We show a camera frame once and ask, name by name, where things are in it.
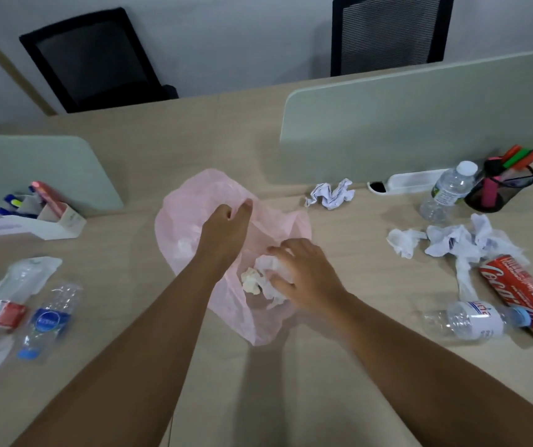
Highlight person's left hand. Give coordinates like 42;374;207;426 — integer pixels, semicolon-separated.
196;198;253;271

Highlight person's right hand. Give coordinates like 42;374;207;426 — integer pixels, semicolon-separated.
266;238;347;318

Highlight white paper ball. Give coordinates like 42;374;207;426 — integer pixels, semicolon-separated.
253;254;295;309

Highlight pink plastic bag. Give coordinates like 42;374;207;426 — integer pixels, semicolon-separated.
155;169;313;347

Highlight person's left forearm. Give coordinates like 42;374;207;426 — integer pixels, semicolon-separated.
11;253;244;447

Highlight person's right forearm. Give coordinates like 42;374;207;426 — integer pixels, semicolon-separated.
332;291;533;447

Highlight cream crumpled tissue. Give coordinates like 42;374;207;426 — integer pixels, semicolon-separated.
240;267;261;296

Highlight crumpled printed paper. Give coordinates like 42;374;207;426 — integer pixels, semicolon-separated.
305;178;356;211

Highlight small crumpled white tissue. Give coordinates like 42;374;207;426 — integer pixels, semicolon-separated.
386;228;428;260

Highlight white desk tray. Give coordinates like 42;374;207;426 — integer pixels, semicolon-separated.
367;169;449;196

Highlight twisted white paper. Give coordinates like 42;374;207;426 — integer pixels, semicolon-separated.
454;256;480;303

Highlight large crumpled white paper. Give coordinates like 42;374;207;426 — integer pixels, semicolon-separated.
425;213;530;267

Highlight pale green desk divider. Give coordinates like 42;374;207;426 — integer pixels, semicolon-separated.
0;135;124;222
278;46;533;187

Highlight upright clear water bottle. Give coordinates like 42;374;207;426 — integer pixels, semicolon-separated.
419;160;479;224

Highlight crushed white label bottle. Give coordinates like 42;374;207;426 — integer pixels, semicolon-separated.
421;300;533;341

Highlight pink marker pack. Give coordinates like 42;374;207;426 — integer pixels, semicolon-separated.
30;181;70;220

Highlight white desk organizer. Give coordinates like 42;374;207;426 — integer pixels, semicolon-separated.
0;202;87;241

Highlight clear bottle blue label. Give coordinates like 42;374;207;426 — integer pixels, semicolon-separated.
17;281;84;362

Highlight black mesh office chair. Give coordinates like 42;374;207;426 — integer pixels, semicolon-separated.
330;0;456;78

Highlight pink highlighter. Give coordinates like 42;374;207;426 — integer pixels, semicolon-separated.
481;156;504;209

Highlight blue yellow highlighters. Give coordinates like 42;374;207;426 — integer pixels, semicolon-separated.
0;185;39;218

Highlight crushed red label soda bottle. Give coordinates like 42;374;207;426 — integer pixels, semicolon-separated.
479;254;533;342

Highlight black mesh pen cup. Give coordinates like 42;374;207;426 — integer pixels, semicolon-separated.
464;165;533;214

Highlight clear bottle red label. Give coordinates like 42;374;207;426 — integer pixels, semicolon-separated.
0;256;63;352

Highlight green marker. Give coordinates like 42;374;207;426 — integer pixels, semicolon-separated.
504;148;533;170

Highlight light wooden trim strip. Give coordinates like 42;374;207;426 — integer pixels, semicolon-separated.
0;16;58;117

